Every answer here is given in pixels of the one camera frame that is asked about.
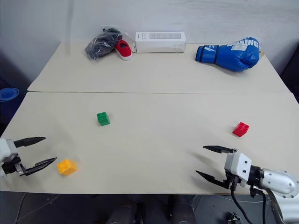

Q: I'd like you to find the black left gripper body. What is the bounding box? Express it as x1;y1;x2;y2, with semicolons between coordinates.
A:
0;154;26;177

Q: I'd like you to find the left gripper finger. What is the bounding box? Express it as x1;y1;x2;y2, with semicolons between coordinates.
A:
21;157;57;177
13;136;46;148

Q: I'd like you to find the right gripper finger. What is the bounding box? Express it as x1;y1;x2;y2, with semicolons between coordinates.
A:
203;145;238;154
195;170;229;189

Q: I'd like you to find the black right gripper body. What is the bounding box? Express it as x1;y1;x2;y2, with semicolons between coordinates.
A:
224;170;243;191

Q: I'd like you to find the yellow toy brick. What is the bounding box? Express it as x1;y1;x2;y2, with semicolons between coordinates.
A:
57;158;78;176

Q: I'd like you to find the red toy brick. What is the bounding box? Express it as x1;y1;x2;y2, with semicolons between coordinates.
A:
232;121;250;138

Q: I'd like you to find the blue plastic bowl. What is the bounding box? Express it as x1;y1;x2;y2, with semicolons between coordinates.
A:
0;87;20;101

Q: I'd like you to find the green toy brick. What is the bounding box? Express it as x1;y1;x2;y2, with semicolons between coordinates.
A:
96;112;111;126

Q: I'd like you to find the blue boxing glove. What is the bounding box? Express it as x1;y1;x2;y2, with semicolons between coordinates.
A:
195;36;261;73

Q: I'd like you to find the black item in plastic bag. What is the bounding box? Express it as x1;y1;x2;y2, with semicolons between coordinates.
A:
84;27;124;61

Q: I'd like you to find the white cardboard box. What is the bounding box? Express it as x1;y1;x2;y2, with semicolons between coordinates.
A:
135;31;187;54

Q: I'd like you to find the red slip-on shoe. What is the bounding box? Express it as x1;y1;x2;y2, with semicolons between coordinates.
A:
114;40;133;62

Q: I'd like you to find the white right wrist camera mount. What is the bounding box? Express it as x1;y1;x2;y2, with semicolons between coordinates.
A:
224;152;253;188

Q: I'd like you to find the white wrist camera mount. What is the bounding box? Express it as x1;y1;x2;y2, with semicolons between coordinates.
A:
0;138;19;179
224;152;253;188

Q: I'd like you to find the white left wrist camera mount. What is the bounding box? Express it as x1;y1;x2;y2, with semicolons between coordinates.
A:
0;138;19;179

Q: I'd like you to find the thick black wrist cable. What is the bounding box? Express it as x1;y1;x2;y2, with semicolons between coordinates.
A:
230;185;251;224

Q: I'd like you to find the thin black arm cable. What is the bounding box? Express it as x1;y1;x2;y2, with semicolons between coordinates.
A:
250;186;267;224

